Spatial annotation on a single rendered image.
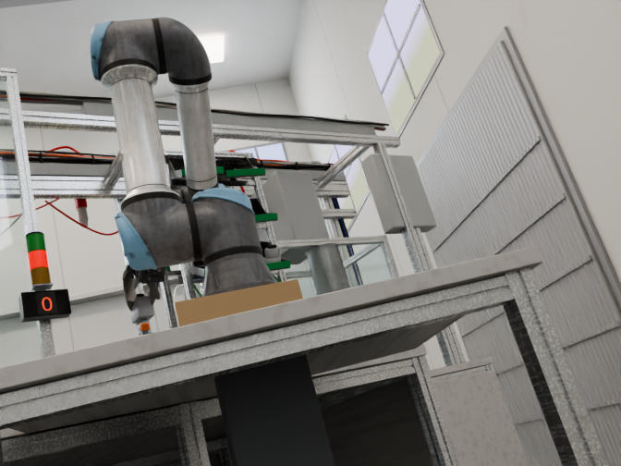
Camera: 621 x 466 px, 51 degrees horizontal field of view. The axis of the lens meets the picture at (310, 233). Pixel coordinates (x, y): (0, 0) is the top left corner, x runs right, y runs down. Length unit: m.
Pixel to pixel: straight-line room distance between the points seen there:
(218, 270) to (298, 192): 1.92
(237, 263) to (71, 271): 9.14
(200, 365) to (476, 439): 2.21
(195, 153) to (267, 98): 9.98
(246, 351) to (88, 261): 9.40
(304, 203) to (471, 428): 1.26
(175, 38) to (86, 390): 0.77
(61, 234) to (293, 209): 7.74
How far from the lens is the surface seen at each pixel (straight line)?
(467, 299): 1.05
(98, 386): 0.96
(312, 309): 0.95
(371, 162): 3.34
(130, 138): 1.33
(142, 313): 1.79
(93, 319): 10.05
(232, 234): 1.23
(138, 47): 1.42
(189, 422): 1.53
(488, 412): 3.14
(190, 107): 1.49
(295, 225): 3.01
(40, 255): 1.92
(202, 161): 1.55
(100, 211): 10.59
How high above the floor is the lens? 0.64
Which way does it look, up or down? 19 degrees up
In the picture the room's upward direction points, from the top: 16 degrees counter-clockwise
